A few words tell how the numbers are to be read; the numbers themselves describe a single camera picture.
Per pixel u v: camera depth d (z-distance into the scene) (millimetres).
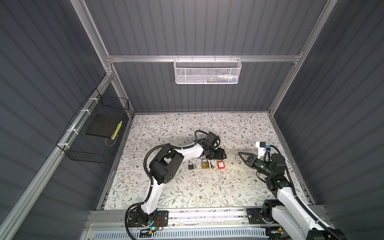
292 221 537
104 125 747
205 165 912
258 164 710
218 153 844
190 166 917
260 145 738
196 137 776
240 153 780
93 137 718
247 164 709
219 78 912
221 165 911
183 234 771
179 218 754
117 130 738
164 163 562
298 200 513
